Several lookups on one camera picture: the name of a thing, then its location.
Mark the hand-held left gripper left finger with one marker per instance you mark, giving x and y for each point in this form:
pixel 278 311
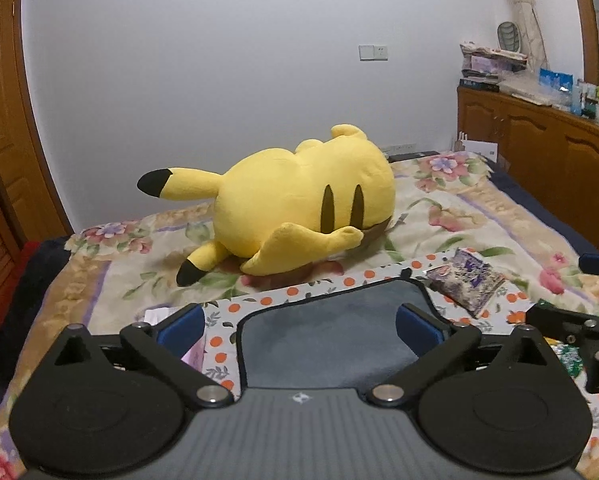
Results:
pixel 179 327

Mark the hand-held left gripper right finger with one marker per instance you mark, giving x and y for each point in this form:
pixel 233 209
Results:
pixel 413 327

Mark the pink white paper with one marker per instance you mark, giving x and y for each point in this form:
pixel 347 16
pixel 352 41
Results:
pixel 194 355

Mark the green patterned wrapper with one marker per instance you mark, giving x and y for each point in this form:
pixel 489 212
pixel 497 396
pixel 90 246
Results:
pixel 567 360

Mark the purple patterned packet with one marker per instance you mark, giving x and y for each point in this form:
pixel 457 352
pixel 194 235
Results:
pixel 464 280

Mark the floral blanket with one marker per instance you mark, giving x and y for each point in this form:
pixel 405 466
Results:
pixel 479 210

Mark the wooden cabinet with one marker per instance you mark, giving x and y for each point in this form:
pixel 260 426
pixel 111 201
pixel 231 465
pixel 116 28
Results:
pixel 544 145

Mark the white cardboard box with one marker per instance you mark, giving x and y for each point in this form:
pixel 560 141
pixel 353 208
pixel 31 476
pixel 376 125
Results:
pixel 479 146

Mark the yellow plush toy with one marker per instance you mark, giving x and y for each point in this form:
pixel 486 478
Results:
pixel 304 195

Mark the blue printed plastic bag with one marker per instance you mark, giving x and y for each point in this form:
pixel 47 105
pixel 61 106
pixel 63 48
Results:
pixel 555 85

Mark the stack of papers and books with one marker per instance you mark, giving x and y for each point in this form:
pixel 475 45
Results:
pixel 489 62

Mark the grey oval fan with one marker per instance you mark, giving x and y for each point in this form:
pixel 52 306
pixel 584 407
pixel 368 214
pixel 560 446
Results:
pixel 508 35

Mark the beige curtain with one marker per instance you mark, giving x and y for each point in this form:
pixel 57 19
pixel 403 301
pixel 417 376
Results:
pixel 527 15

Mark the wooden window frame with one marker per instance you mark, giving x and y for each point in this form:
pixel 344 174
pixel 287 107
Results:
pixel 585 20

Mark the white wall switch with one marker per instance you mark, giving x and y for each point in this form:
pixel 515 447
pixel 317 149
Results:
pixel 372 52

